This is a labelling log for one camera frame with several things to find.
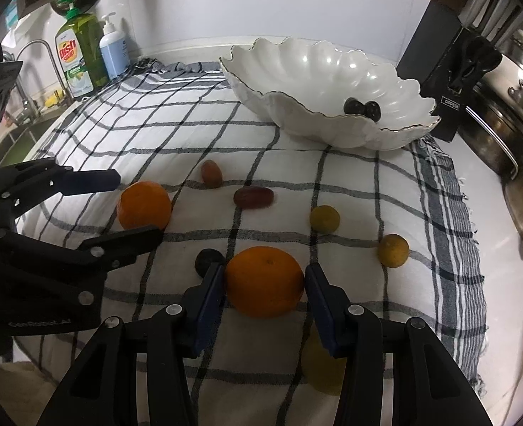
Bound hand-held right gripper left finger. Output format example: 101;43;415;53
37;263;227;426

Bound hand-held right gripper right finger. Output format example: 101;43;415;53
304;263;495;426

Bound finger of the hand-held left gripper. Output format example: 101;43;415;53
0;225;163;276
0;157;121;219

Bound orange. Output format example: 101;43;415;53
225;246;305;319
117;181;173;231

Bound large yellow-green fruit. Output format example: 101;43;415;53
301;331;347;397

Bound small yellow-green fruit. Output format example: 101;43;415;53
310;205;341;233
378;234;410;269

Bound white scalloped bowl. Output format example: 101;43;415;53
219;37;441;151

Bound steel sink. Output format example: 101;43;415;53
0;111;53;169

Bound blue hand soap pump bottle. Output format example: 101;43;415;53
98;12;132;81

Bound green dish soap bottle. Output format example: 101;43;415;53
55;0;107;98

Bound black white checkered cloth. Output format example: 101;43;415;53
15;58;489;426

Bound steel faucet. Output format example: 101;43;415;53
15;39;73;111

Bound steel pan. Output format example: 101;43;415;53
459;93;523;178

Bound black knife block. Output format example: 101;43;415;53
396;0;480;143

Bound black scissors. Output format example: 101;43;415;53
448;35;504;96

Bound cream pot with steel lid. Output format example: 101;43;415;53
484;29;523;98

